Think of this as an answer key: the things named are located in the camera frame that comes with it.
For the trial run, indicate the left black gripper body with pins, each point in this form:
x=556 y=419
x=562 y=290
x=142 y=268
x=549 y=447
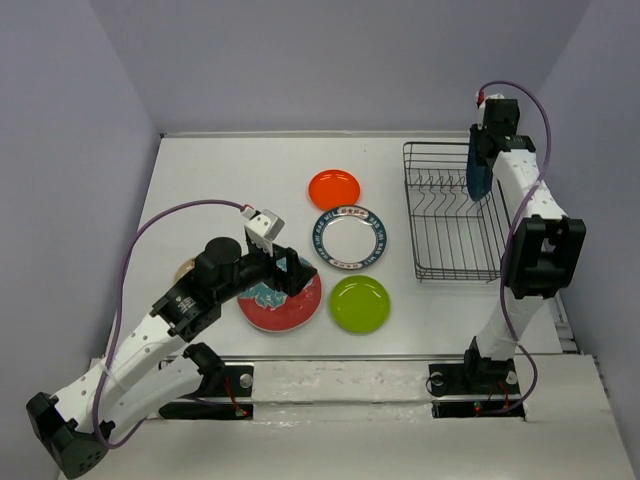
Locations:
x=257 y=267

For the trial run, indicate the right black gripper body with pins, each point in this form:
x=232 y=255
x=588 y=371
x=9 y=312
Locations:
x=481 y=134

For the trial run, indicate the dark blue leaf plate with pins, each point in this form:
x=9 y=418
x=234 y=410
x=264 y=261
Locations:
x=478 y=174

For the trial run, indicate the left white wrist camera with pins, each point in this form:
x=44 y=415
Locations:
x=262 y=228

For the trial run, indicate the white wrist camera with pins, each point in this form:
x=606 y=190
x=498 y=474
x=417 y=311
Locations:
x=262 y=228
x=483 y=101

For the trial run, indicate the white green-rimmed plate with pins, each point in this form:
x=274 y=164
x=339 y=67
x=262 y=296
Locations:
x=349 y=237

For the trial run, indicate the red and teal floral plate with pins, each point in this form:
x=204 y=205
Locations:
x=274 y=311

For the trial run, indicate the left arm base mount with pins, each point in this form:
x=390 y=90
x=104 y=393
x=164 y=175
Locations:
x=229 y=400

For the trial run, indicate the orange plate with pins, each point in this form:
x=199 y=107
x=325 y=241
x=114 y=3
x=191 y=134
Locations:
x=331 y=188

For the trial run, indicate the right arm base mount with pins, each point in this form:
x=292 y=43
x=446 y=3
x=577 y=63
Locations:
x=456 y=395

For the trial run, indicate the lime green plate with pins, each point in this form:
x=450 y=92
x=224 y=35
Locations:
x=359 y=304

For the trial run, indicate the cream beige plate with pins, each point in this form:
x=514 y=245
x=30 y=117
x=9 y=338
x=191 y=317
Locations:
x=184 y=268

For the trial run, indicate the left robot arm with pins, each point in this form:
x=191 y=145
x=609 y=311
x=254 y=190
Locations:
x=161 y=359

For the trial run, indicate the black wire dish rack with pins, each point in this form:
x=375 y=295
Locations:
x=453 y=237

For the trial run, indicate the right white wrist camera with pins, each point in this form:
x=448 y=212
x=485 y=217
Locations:
x=483 y=101

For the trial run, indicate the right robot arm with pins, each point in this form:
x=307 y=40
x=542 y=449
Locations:
x=542 y=246

